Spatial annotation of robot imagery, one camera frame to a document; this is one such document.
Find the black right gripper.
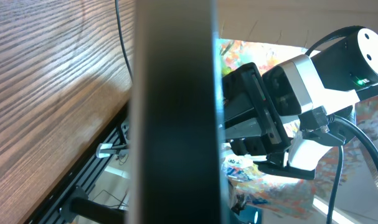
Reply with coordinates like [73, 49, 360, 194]
[222, 62, 291, 156]

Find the turquoise screen smartphone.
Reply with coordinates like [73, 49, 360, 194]
[128, 0, 229, 223]

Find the black USB charging cable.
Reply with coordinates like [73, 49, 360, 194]
[114, 0, 134, 82]

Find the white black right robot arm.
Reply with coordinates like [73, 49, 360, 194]
[222, 26, 378, 180]

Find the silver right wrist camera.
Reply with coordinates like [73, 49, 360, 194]
[262, 54, 324, 116]

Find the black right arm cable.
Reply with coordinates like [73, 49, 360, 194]
[303, 25, 378, 224]

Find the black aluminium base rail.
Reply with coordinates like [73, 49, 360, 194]
[24, 105, 128, 224]

